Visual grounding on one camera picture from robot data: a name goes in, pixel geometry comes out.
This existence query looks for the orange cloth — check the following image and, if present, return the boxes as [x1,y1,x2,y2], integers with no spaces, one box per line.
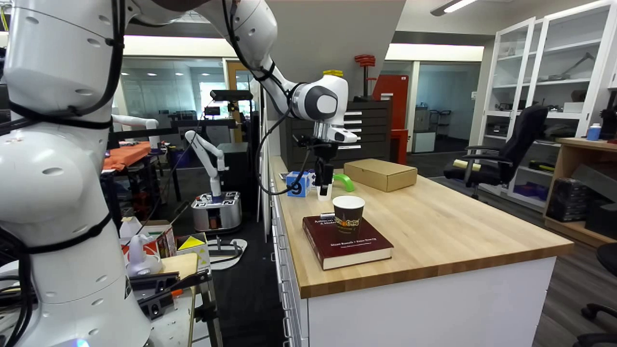
[103,142,155,174]

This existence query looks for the brown white paper cup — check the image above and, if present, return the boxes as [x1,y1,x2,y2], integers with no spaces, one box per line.
[331,196,367,236]

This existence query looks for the wooden shelf unit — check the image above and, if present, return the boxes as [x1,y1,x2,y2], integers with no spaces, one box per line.
[543,136,617,250]

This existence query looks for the flat cardboard box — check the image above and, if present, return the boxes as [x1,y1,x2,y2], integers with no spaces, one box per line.
[342,157,421,196]

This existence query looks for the wooden top white workbench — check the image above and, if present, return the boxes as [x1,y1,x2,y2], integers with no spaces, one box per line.
[269,153,575,347]

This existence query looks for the blue number nine cube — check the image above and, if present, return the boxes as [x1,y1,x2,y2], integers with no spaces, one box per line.
[284,171,315,200]

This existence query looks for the white glass door shelving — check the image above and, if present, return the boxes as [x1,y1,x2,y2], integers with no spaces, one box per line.
[479,0,617,196]

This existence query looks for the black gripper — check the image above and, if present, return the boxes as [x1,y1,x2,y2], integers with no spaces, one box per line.
[311,142,342,196]

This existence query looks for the dark red hardcover book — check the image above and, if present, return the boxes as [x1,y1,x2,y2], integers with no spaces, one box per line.
[302,215,396,273]

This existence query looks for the white spray bottle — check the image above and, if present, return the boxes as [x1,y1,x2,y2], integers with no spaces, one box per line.
[120,217,165,279]

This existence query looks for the black rolling chair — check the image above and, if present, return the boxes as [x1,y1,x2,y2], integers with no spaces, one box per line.
[574,244,617,347]

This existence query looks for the black office chair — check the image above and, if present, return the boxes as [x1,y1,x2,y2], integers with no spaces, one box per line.
[442,105,552,194]

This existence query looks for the silver robot base box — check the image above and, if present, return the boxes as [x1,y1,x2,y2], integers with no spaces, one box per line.
[190,190,246,234]

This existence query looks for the red metal cabinet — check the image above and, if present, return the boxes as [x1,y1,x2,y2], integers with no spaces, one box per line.
[373,74,412,167]

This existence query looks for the ceiling light strip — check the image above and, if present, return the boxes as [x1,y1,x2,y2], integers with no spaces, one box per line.
[431,0,479,18]

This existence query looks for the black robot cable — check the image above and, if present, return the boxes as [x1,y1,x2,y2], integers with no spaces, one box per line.
[255,61,315,198]

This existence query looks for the black storage boxes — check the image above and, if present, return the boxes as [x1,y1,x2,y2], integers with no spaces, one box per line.
[547,178,595,225]

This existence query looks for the black camera on stand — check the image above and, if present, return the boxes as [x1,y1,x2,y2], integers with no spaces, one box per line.
[209,90,255,105]

